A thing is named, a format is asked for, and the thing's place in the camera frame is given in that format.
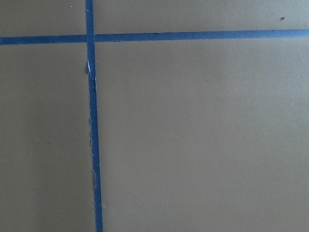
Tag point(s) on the brown paper table cover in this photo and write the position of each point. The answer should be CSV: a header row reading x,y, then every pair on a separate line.
x,y
154,115

